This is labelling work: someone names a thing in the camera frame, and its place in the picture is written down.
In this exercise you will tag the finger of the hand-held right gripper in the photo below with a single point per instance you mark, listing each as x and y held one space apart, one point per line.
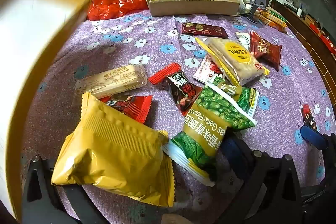
312 136

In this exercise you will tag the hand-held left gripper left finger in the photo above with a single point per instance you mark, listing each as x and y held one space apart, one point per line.
76 197

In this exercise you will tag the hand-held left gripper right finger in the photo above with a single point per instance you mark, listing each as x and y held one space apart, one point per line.
232 155

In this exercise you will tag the green pea packet olive band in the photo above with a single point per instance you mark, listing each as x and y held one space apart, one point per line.
207 129

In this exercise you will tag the large yellow snack packet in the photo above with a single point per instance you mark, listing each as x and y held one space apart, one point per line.
110 150

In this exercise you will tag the white red snack packet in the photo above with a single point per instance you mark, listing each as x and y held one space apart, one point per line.
207 69

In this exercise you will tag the red candy packet dark centre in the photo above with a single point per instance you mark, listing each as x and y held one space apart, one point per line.
308 115
131 106
181 90

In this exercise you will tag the beige wafer packet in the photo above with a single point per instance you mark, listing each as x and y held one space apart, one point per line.
110 81

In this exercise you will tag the white foam box yellow tape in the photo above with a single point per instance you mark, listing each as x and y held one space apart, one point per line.
26 43

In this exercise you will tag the green pea packet white edge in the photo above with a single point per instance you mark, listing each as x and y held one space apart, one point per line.
245 98

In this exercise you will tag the wooden cabinet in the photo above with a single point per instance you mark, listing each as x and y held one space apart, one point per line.
315 40

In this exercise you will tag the clear cracker packet yellow label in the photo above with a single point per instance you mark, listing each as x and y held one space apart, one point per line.
236 58

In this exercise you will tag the red-brown pillow packet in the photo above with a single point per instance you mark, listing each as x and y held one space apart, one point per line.
265 49

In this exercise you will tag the small white packet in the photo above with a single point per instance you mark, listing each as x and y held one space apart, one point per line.
244 39

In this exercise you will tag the heap of yellow green packets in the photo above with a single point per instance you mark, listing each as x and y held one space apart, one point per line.
273 19

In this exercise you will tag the long dark red packet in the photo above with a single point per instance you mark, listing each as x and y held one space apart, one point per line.
202 29

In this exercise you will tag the white crumpled cloth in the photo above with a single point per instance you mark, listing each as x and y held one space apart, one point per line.
242 1

